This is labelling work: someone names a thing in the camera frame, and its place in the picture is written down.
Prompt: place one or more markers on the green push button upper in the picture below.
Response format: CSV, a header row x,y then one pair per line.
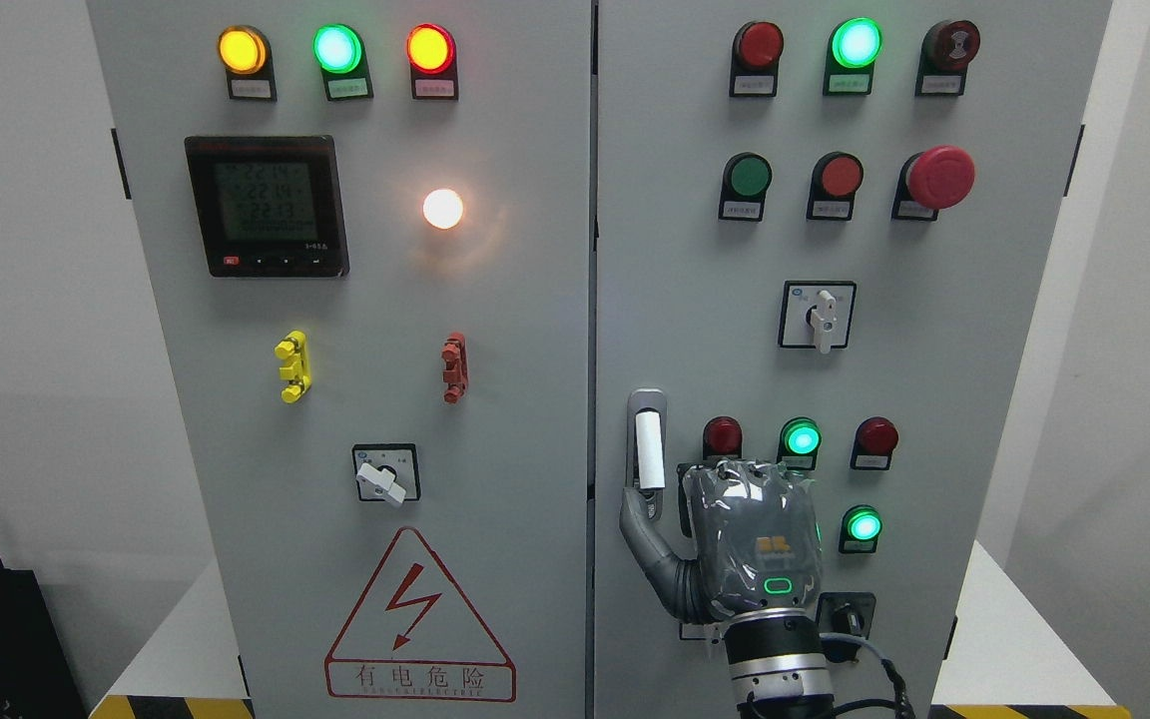
x,y
745,182

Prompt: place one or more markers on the red emergency stop button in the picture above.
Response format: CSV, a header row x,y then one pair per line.
x,y
930,181

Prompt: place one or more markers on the white rotary switch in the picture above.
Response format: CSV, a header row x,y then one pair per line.
x,y
817,315
710,634

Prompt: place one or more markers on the green indicator light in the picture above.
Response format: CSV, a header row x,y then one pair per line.
x,y
852,51
799,443
343,62
860,530

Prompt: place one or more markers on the green indicator light lower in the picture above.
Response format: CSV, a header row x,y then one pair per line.
x,y
860,530

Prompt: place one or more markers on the white rotary switch upper right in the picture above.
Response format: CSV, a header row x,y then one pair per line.
x,y
817,315

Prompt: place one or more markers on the black box with antenna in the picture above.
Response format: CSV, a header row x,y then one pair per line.
x,y
35,677

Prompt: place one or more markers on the red indicator light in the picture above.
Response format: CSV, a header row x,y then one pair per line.
x,y
722,439
756,52
874,443

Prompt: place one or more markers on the red indicator light top right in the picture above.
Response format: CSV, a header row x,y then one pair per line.
x,y
756,52

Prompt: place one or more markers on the black selector knob switch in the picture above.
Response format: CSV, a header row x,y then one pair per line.
x,y
847,613

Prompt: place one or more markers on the grey right cabinet door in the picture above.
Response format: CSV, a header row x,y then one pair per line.
x,y
691,304

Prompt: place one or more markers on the silver door handle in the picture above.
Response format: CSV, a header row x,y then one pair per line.
x,y
645,457

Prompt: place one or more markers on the red indicator light middle right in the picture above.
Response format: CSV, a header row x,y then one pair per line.
x,y
874,443

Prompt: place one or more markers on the black digital power meter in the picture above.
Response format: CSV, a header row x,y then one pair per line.
x,y
269,206

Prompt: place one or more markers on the white glowing lamp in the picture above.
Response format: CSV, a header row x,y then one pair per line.
x,y
443,209

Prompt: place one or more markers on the green indicator light middle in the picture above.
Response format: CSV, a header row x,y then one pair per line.
x,y
799,443

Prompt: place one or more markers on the red push button upper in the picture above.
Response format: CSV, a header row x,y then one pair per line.
x,y
835,181

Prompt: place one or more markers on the yellow indicator light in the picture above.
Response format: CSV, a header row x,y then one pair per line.
x,y
247,57

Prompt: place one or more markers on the red indicator light middle left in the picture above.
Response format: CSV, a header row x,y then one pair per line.
x,y
722,439

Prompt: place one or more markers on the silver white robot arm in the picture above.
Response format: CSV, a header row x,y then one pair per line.
x,y
777,665

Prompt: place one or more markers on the dark red buzzer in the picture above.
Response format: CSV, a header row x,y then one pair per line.
x,y
947,50

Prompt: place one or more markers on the white rotary switch lower right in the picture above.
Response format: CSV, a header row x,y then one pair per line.
x,y
710,634

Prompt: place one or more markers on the yellow terminal clip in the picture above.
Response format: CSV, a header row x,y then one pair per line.
x,y
295,370

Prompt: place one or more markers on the grey cabinet door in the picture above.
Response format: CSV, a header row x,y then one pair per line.
x,y
691,304
503,473

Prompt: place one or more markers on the grey left cabinet door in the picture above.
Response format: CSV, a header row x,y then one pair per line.
x,y
503,473

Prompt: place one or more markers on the red terminal clip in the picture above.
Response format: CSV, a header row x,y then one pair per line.
x,y
454,375

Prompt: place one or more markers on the green indicator light top left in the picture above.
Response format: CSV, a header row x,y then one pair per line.
x,y
343,62

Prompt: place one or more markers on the red electric warning sticker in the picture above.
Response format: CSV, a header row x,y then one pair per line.
x,y
414,635

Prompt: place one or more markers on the red-orange indicator light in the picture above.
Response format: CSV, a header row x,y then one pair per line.
x,y
432,56

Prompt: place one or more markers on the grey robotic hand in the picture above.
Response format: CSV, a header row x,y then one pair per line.
x,y
757,540

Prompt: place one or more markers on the green indicator light top right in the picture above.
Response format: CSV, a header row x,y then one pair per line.
x,y
852,51

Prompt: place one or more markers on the white rotary switch left door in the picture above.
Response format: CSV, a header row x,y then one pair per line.
x,y
386,472

